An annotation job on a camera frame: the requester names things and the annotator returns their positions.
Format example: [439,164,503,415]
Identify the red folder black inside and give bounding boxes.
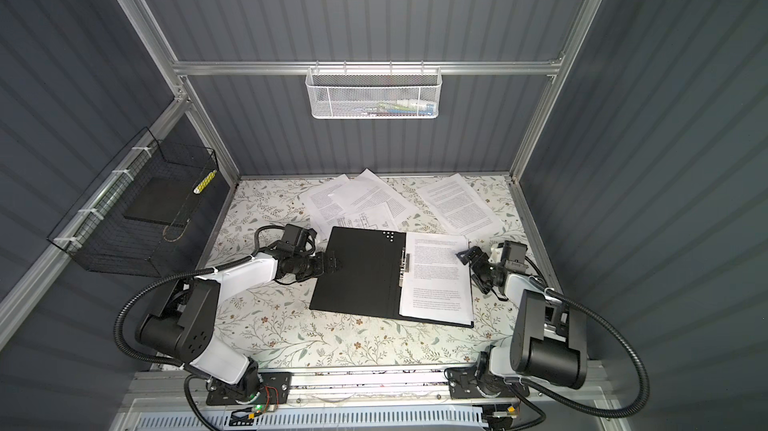
[309,227,452,326]

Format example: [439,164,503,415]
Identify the printed paper sheet edge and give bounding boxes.
[399,232,474,328]

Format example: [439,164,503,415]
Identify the technical drawing paper sheet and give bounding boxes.
[332,203,399,232]

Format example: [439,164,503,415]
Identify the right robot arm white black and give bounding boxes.
[457,241,587,398]

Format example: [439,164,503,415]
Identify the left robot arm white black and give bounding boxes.
[135,224,340,409]

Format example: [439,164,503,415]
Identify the printed paper sheet centre left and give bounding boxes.
[299,174,349,241]

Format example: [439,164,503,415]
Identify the printed paper sheet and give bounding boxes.
[299,174,349,241]
[330,169,418,223]
[417,174,503,241]

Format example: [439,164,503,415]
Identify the printed paper sheet far right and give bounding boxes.
[417,174,503,241]

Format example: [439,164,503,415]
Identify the printed paper sheet centre back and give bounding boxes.
[330,169,418,223]

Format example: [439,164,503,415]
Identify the yellow green marker pen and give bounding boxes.
[193,170,218,195]

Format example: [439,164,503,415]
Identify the black pad in basket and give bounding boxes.
[123,177,201,227]

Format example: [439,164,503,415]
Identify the pens in white basket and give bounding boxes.
[358,99,438,117]

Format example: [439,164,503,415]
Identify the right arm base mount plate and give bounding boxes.
[443,365,530,400]

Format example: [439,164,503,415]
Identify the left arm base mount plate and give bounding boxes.
[205,372,293,406]

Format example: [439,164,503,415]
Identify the black wire mesh basket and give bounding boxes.
[48,135,219,278]

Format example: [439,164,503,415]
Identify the white wire mesh basket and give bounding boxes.
[305,70,443,120]

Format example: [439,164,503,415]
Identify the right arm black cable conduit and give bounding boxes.
[521,256,651,419]

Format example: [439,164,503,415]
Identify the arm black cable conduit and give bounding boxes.
[521,256,651,419]
[113,224,286,431]

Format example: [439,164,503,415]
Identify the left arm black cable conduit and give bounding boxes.
[113,224,286,431]

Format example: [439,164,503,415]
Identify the aluminium front rail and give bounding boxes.
[122,360,607,411]

